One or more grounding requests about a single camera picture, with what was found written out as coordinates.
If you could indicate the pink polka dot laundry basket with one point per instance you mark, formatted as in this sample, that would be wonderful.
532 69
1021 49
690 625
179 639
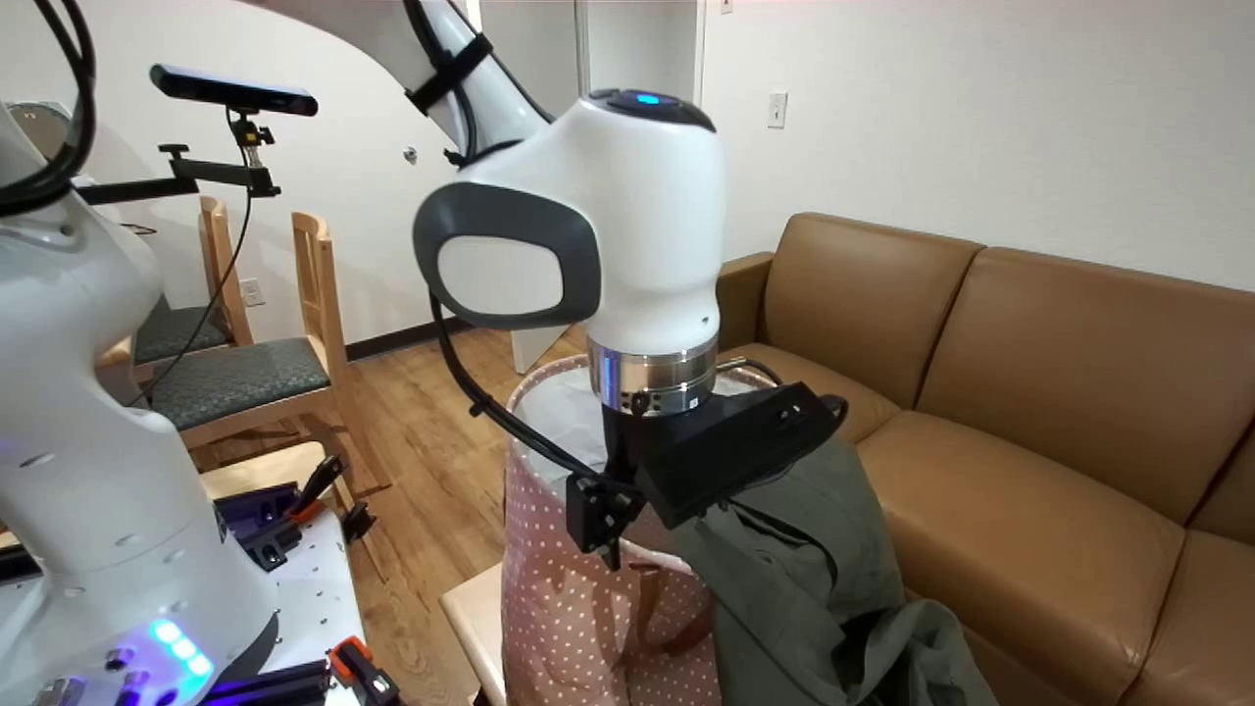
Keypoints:
575 612

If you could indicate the white wall light switch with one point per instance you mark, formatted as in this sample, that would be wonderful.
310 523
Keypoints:
778 110

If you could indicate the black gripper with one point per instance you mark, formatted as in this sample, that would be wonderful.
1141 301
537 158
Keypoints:
732 454

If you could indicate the black orange clamp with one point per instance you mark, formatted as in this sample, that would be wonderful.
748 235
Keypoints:
306 505
363 668

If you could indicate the black stereo camera bar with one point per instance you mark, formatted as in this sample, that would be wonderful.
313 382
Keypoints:
238 90

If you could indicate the brown leather sofa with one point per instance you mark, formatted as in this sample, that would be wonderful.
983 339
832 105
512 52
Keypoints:
1044 446

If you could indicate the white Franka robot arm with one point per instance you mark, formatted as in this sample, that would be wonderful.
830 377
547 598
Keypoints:
642 235

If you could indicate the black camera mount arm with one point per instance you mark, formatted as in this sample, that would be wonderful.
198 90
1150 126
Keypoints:
198 174

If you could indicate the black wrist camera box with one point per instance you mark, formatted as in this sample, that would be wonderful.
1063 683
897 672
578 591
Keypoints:
601 510

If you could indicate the dark green cloth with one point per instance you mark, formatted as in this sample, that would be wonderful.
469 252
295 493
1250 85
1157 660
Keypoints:
808 591

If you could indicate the dark purple box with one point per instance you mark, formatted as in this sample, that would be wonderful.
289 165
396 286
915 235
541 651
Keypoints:
255 510

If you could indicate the wooden chair grey cushion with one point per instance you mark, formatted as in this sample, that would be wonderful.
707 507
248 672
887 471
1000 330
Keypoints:
240 377
179 328

